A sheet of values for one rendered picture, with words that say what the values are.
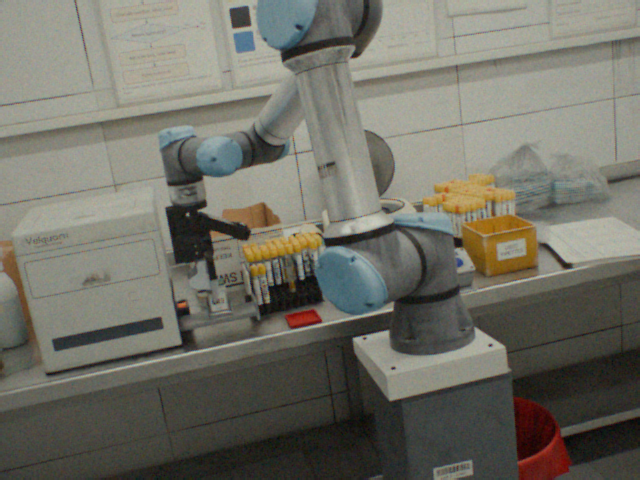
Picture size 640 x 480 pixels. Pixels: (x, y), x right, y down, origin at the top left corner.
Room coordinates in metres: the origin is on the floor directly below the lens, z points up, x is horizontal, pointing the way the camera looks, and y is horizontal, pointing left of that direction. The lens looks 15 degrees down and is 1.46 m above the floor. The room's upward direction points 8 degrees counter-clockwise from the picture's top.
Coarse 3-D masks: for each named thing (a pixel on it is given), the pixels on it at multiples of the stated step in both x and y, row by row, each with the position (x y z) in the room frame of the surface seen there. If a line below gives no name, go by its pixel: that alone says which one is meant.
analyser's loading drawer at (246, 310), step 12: (228, 300) 1.48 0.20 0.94; (252, 300) 1.52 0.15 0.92; (204, 312) 1.51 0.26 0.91; (228, 312) 1.47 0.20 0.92; (240, 312) 1.48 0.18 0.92; (252, 312) 1.47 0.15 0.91; (180, 324) 1.46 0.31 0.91; (192, 324) 1.45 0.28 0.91; (204, 324) 1.45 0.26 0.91; (216, 324) 1.46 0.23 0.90
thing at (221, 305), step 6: (222, 288) 1.48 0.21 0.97; (210, 294) 1.47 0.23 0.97; (222, 294) 1.47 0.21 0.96; (210, 300) 1.46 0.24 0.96; (222, 300) 1.47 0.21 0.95; (210, 306) 1.46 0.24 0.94; (216, 306) 1.47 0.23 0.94; (222, 306) 1.47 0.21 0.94; (228, 306) 1.47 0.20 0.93; (210, 312) 1.47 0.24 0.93; (216, 312) 1.47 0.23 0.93
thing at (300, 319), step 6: (300, 312) 1.51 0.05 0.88; (306, 312) 1.51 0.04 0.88; (312, 312) 1.52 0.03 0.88; (288, 318) 1.49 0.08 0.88; (294, 318) 1.50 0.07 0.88; (300, 318) 1.49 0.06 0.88; (306, 318) 1.49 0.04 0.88; (312, 318) 1.48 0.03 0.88; (318, 318) 1.47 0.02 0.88; (294, 324) 1.45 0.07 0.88; (300, 324) 1.45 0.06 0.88; (306, 324) 1.45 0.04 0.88; (312, 324) 1.45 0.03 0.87
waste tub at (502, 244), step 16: (464, 224) 1.70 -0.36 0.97; (480, 224) 1.71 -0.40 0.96; (496, 224) 1.72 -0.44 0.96; (512, 224) 1.72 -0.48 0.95; (528, 224) 1.63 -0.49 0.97; (464, 240) 1.69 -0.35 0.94; (480, 240) 1.60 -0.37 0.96; (496, 240) 1.58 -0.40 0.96; (512, 240) 1.59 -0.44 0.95; (528, 240) 1.60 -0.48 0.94; (480, 256) 1.61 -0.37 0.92; (496, 256) 1.58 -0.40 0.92; (512, 256) 1.59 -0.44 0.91; (528, 256) 1.60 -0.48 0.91; (480, 272) 1.61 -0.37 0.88; (496, 272) 1.58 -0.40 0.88
